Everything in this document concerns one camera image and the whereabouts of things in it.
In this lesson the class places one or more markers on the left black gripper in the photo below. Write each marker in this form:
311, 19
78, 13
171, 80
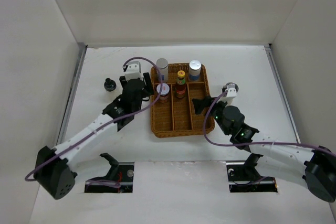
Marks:
147, 91

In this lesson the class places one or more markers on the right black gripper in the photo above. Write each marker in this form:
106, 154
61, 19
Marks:
200, 104

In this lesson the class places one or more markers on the red sauce bottle yellow cap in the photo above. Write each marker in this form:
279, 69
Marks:
180, 86

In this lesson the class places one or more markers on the black-cap white sauce bottle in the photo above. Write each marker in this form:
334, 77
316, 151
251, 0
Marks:
110, 85

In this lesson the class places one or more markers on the silver-lid salt shaker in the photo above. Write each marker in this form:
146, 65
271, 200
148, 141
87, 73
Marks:
194, 70
163, 66

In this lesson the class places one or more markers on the white-lid jar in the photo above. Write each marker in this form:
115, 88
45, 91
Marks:
164, 91

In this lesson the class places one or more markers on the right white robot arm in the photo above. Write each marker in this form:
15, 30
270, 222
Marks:
312, 167

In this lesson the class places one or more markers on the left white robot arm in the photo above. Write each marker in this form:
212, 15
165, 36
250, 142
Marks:
59, 168

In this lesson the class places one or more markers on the brown wicker divided basket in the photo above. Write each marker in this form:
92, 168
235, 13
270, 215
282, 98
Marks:
176, 116

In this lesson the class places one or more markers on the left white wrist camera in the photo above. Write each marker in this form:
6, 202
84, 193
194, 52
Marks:
132, 70

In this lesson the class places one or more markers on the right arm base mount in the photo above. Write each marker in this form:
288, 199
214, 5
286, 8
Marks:
244, 178

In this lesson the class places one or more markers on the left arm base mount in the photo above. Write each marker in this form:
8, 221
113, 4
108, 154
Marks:
117, 180

